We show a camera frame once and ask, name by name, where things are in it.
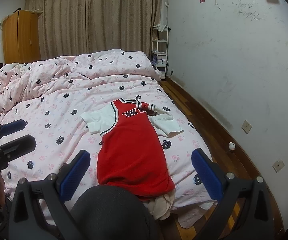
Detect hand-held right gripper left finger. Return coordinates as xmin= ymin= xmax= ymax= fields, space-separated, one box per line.
xmin=8 ymin=149 xmax=91 ymax=240

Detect white shelf rack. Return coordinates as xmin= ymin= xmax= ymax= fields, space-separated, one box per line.
xmin=151 ymin=24 xmax=170 ymax=74

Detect person's dark knit clothing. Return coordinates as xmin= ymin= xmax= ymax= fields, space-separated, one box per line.
xmin=69 ymin=185 xmax=157 ymax=240

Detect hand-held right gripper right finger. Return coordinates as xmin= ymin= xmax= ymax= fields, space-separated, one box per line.
xmin=190 ymin=147 xmax=276 ymax=240

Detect wooden wardrobe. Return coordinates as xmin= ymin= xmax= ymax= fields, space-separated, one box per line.
xmin=2 ymin=9 xmax=42 ymax=64

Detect beige garment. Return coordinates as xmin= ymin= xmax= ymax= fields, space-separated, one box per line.
xmin=146 ymin=190 xmax=177 ymax=220

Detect pink cat print quilt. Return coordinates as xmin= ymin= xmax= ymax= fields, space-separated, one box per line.
xmin=0 ymin=49 xmax=216 ymax=228

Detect brown patterned curtain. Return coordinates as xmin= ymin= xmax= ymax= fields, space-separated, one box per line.
xmin=24 ymin=0 xmax=164 ymax=58

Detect red and white jersey shirt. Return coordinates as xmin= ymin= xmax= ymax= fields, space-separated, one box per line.
xmin=80 ymin=95 xmax=184 ymax=197

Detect small white boxes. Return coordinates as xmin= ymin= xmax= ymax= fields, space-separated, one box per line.
xmin=152 ymin=54 xmax=168 ymax=67

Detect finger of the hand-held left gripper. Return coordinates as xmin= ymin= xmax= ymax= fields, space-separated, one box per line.
xmin=0 ymin=119 xmax=27 ymax=144
xmin=0 ymin=134 xmax=37 ymax=159

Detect white wall socket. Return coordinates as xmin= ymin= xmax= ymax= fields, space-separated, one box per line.
xmin=241 ymin=119 xmax=252 ymax=135
xmin=272 ymin=159 xmax=285 ymax=173

